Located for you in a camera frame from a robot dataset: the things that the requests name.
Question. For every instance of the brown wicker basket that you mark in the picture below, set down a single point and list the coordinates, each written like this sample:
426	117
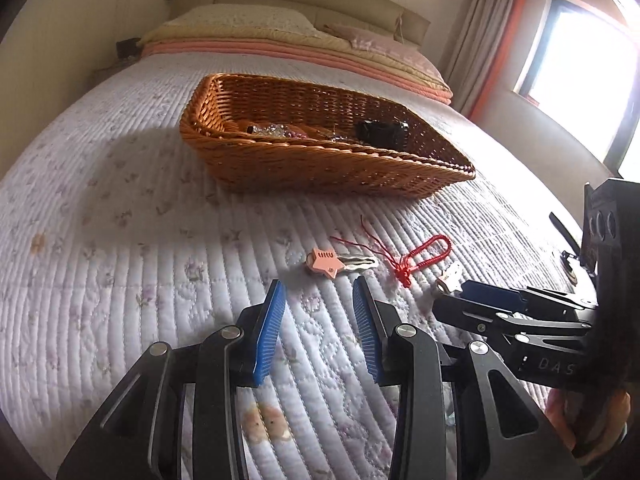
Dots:
300	165

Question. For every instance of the floral cream pillow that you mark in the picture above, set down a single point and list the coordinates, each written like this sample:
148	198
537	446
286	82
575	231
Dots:
240	20

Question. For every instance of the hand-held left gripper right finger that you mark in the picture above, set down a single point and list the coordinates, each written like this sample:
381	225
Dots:
367	330

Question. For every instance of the black wrist watch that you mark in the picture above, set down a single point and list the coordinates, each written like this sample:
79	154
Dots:
380	132

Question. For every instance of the pink pillow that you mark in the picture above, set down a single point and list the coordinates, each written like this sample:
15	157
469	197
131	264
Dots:
380	40

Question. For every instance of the grey nightstand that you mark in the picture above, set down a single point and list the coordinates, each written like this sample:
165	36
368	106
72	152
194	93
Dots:
110	72

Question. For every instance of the person's right hand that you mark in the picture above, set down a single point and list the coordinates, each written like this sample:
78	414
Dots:
560	415

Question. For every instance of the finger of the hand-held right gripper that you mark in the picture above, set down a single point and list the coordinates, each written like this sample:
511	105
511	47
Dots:
492	296
465	315

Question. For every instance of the dark box on nightstand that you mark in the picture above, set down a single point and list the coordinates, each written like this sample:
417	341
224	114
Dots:
127	49

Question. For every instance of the window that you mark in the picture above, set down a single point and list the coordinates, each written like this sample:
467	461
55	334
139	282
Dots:
585	60

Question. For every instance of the orange curtain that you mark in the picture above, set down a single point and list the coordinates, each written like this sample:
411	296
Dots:
500	60

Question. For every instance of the pink star key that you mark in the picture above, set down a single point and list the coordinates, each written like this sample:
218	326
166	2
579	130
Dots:
322	260

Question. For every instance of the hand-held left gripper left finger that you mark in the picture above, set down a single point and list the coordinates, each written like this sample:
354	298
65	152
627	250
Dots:
270	332

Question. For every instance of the folded salmon pink blanket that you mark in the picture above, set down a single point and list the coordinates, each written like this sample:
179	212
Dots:
250	52

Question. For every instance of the folded yellow blanket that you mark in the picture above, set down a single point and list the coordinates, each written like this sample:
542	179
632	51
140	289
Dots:
200	37

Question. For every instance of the grey curtain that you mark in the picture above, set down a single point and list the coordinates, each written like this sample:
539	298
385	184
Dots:
480	20

